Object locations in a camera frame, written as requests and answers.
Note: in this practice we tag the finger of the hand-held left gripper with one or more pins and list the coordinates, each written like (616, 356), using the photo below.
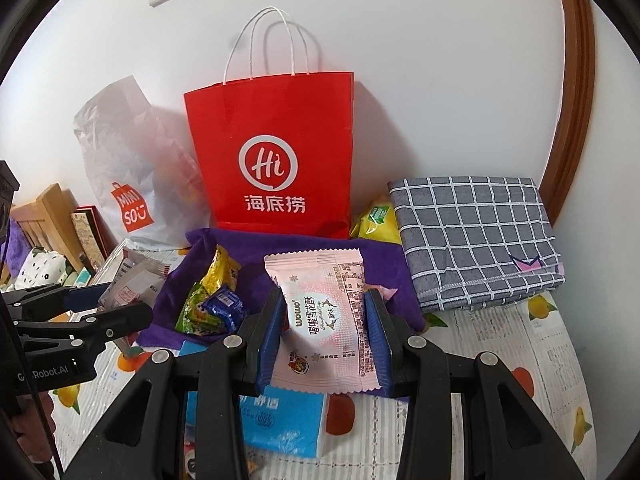
(110, 320)
(85, 297)

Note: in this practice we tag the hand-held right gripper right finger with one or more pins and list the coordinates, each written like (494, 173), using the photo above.
(377, 345)

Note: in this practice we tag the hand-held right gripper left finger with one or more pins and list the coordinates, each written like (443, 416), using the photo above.
(270, 340)

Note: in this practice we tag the white red print snack packet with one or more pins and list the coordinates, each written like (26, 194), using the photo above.
(125, 292)

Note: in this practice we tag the pale pink snack packet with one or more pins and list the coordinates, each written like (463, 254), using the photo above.
(320, 320)

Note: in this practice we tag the white spotted pillow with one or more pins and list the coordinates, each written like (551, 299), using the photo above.
(40, 267)

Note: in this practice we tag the blue candy packet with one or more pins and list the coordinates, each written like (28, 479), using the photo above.
(220, 305)

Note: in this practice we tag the patterned box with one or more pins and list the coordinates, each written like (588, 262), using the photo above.
(85, 235)

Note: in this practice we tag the purple towel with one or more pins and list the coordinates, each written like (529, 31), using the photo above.
(390, 265)

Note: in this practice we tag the blue tissue pack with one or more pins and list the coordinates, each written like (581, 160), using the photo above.
(285, 420)

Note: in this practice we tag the yellow foil snack packet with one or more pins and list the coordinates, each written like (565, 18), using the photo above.
(222, 270)

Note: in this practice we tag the wooden headboard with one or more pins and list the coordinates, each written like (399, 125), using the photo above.
(50, 210)

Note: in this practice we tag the yellow and green snack packet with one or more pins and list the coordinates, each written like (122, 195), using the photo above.
(375, 222)

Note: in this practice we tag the fruit print tablecloth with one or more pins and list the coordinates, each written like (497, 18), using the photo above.
(500, 335)

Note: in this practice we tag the grey checked cloth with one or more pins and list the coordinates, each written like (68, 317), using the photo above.
(475, 240)

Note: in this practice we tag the white plastic bag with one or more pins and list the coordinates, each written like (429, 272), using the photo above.
(150, 160)

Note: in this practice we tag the red paper bag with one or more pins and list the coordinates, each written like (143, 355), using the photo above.
(270, 125)

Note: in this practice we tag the brown wooden door frame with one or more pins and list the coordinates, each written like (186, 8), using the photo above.
(575, 85)

